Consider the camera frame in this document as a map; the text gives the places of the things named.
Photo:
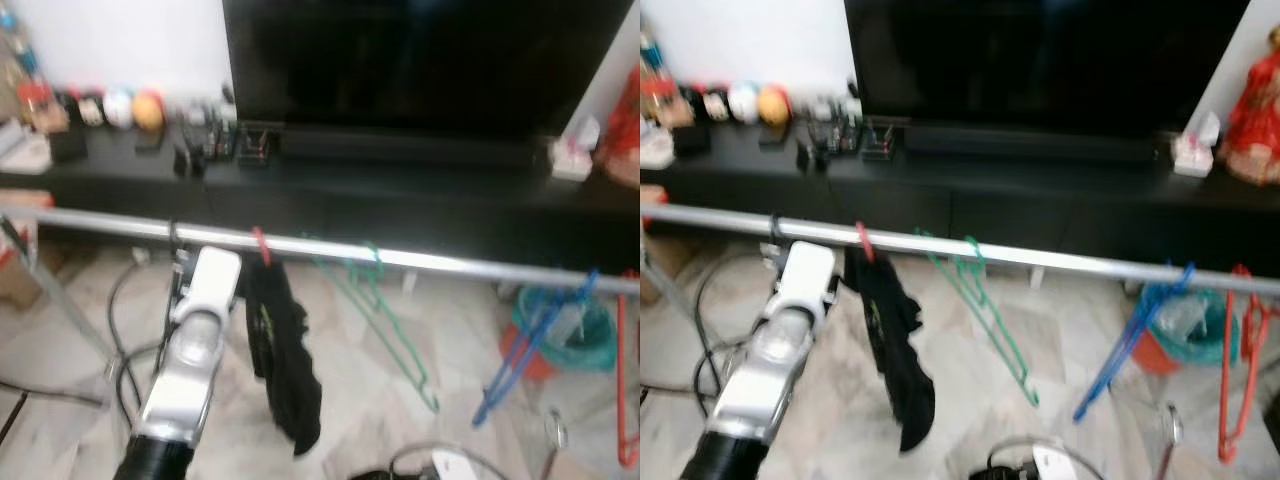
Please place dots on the red-capped figurine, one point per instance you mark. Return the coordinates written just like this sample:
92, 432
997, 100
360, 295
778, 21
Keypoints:
667, 102
40, 105

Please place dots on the white round figurine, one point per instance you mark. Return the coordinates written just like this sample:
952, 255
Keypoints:
118, 108
744, 102

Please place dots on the black T-shirt green logo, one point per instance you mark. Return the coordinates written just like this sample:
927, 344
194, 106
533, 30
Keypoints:
285, 360
895, 350

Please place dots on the black round figurine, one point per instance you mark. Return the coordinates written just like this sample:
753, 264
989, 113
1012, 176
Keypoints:
708, 103
82, 108

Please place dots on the red plastic hanger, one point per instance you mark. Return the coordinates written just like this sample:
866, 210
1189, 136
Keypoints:
262, 248
866, 242

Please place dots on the black soundbar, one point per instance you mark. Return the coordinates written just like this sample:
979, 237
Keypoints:
1020, 142
400, 145

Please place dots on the white pink tissue box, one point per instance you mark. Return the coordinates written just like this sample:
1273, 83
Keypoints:
573, 155
1195, 150

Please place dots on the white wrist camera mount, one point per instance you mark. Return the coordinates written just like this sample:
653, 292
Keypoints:
450, 467
1053, 465
212, 280
808, 275

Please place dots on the black television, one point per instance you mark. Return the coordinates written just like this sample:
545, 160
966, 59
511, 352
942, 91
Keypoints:
420, 60
1040, 55

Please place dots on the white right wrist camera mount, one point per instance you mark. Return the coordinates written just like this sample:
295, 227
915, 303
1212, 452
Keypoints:
450, 467
1053, 465

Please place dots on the red-robed fortune doll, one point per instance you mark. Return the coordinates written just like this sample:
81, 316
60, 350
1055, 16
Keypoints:
622, 130
1255, 110

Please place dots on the thin red hanger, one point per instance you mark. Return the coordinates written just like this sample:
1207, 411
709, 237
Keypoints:
1224, 400
622, 380

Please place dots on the blue plastic hanger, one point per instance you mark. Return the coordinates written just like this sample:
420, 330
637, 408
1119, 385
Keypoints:
1130, 347
530, 352

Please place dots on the red bin teal bag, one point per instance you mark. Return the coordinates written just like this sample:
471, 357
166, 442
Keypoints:
1195, 325
575, 330

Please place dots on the orange round figurine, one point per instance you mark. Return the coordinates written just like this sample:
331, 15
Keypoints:
775, 105
148, 110

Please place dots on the gold blue trophy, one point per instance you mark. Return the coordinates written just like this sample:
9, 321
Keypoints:
15, 50

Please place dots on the white box black lid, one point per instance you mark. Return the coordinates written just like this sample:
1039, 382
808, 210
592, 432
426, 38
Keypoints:
655, 148
22, 150

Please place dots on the silver metal clothes rack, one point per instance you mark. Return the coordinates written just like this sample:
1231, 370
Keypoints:
450, 265
1050, 257

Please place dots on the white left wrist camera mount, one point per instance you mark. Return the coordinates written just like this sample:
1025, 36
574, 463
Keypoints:
212, 280
808, 275

